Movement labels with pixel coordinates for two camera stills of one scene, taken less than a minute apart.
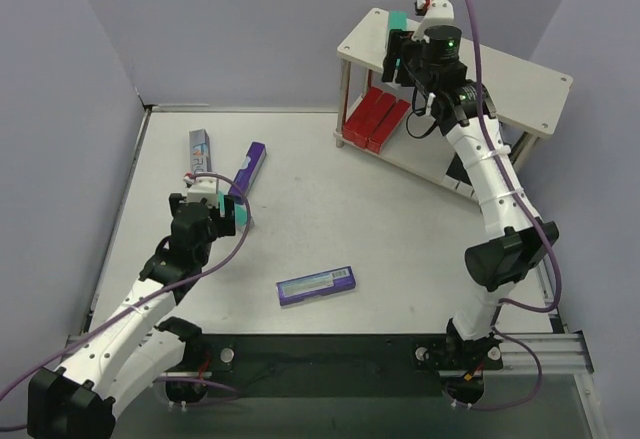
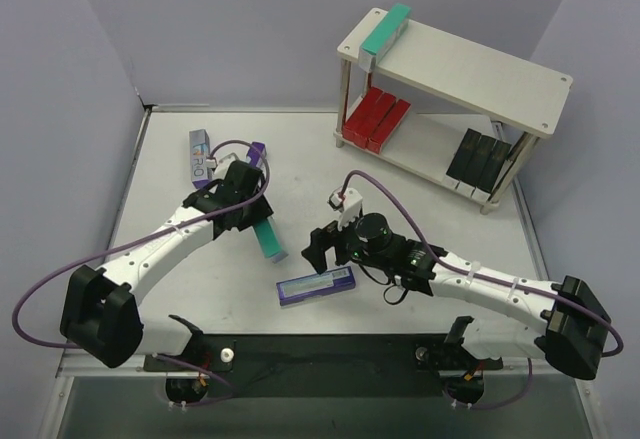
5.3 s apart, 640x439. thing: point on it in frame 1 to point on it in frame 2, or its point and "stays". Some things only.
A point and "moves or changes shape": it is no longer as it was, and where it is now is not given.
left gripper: (226, 215) to (255, 210)
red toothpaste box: (373, 119) stays
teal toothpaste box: (240, 210) moves or changes shape
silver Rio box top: (200, 151) stays
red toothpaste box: (388, 125) stays
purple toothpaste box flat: (314, 285) stays
